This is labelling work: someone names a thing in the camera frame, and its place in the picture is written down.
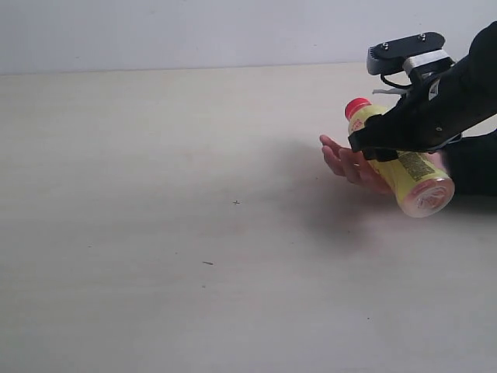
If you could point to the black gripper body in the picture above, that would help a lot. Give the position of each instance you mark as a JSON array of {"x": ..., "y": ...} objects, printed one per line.
[{"x": 434, "y": 112}]

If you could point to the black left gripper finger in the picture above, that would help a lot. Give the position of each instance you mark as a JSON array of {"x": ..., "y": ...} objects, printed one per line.
[{"x": 380, "y": 154}]

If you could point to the yellow bottle with red cap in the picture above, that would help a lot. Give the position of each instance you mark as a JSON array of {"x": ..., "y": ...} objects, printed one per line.
[{"x": 420, "y": 187}]

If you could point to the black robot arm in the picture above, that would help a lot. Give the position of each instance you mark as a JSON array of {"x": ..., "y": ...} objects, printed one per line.
[{"x": 481, "y": 64}]

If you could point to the bare open human hand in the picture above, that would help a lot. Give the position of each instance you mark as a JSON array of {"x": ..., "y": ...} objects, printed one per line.
[{"x": 352, "y": 166}]

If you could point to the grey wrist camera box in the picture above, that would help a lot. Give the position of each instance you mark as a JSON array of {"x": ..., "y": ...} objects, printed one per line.
[{"x": 417, "y": 56}]

